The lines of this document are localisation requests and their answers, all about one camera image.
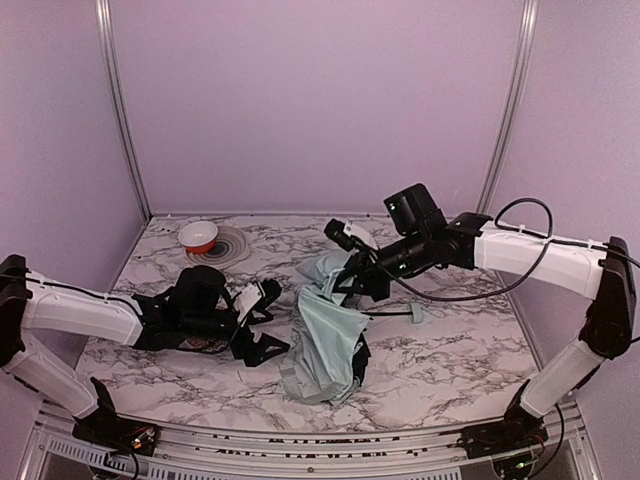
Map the mint green folding umbrella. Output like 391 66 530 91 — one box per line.
279 251 372 406

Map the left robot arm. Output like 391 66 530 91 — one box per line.
1 255 290 456

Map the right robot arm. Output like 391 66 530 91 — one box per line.
324 183 639 459

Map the red patterned bowl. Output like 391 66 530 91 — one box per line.
181 338 227 354

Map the orange white bowl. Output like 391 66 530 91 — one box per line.
178 221 219 254

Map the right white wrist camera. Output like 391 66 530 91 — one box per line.
324 219 379 251

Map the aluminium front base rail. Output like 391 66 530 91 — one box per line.
17 401 601 479

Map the right aluminium frame post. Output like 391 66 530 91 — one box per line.
475 0 539 214

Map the aluminium frame post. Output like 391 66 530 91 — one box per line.
475 0 539 214
95 0 152 224

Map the left aluminium frame post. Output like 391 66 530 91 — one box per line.
95 0 152 224

